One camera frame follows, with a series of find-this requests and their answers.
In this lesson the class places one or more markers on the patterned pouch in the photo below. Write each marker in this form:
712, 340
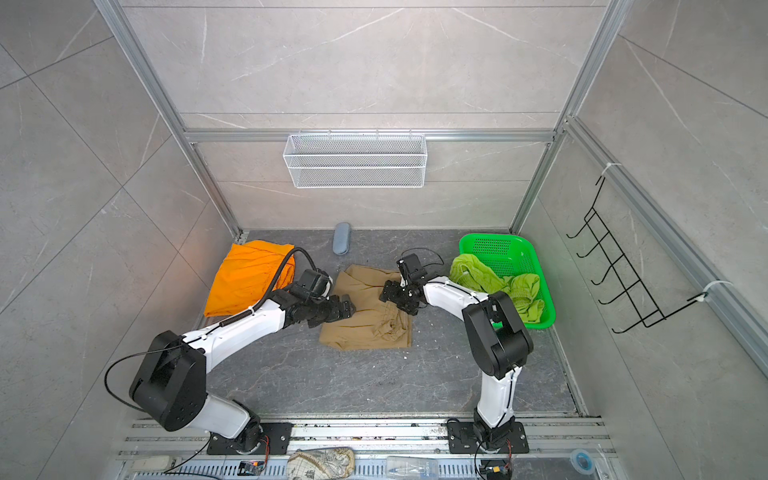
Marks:
321, 464

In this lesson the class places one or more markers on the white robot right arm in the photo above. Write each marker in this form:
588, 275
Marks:
500, 343

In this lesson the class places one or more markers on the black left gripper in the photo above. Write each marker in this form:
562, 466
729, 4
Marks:
339, 311

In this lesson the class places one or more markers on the clear plastic bottle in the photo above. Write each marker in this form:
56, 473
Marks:
411, 468

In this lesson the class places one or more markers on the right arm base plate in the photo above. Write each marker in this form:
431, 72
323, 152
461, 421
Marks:
470, 437

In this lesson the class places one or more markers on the grey oval case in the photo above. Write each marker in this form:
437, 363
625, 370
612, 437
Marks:
341, 239

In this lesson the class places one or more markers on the small circuit board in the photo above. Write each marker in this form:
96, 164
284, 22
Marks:
251, 468

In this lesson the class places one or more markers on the green plastic basket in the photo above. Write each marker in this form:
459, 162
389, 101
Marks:
510, 255

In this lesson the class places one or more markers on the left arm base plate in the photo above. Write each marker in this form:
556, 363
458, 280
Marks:
255, 439

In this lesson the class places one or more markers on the orange shorts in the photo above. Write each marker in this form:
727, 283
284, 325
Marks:
244, 276

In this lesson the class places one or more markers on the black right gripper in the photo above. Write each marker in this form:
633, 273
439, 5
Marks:
390, 293

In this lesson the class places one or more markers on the black wire hook rack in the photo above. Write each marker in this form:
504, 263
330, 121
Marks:
620, 268

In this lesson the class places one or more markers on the khaki brown shorts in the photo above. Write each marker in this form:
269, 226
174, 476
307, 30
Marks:
375, 324

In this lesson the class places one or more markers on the white wire mesh basket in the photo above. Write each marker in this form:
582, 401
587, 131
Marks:
364, 160

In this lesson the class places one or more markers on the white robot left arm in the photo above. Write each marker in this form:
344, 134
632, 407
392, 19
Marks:
171, 382

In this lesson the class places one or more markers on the lime green shorts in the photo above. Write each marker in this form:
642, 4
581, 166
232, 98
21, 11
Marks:
468, 271

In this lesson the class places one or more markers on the blue tape roll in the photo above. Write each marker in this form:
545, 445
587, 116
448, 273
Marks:
582, 462

